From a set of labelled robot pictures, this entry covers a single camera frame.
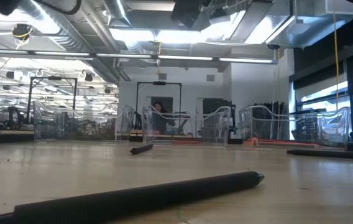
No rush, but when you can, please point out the short black crayon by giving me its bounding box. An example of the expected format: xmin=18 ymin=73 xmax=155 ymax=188
xmin=129 ymin=143 xmax=154 ymax=156

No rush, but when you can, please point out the clear plastic bin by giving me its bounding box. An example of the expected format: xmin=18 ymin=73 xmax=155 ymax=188
xmin=239 ymin=105 xmax=352 ymax=149
xmin=32 ymin=100 xmax=135 ymax=143
xmin=141 ymin=104 xmax=232 ymax=146

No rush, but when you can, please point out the person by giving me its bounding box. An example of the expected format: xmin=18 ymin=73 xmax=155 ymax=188
xmin=151 ymin=101 xmax=177 ymax=135

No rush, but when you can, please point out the long ceiling light bar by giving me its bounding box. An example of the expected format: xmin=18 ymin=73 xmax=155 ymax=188
xmin=0 ymin=48 xmax=279 ymax=65

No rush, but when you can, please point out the thick black pen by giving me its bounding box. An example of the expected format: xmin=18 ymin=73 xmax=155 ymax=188
xmin=0 ymin=170 xmax=266 ymax=224

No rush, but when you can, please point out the long black pen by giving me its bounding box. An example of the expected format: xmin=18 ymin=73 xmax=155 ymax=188
xmin=287 ymin=149 xmax=353 ymax=161

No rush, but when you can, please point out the black gantry frame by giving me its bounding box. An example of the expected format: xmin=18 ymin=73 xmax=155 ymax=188
xmin=26 ymin=75 xmax=78 ymax=125
xmin=135 ymin=81 xmax=183 ymax=128

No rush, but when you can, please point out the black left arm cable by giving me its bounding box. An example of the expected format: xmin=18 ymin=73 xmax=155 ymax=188
xmin=32 ymin=0 xmax=83 ymax=16

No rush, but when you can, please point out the yellow hanging cord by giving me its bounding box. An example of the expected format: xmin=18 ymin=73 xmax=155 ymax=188
xmin=332 ymin=0 xmax=341 ymax=100

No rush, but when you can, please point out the black ceiling cable reel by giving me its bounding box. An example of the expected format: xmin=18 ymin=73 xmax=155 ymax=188
xmin=11 ymin=22 xmax=34 ymax=43

